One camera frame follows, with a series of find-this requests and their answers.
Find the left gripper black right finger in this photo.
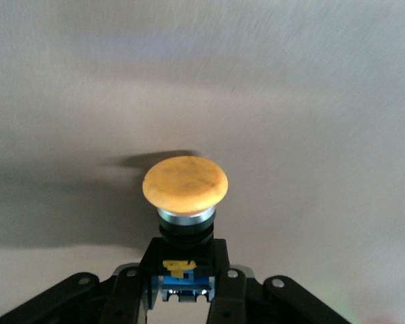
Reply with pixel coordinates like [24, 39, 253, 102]
[205, 238, 354, 324]

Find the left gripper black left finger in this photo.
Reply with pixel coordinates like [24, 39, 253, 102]
[0, 238, 163, 324]

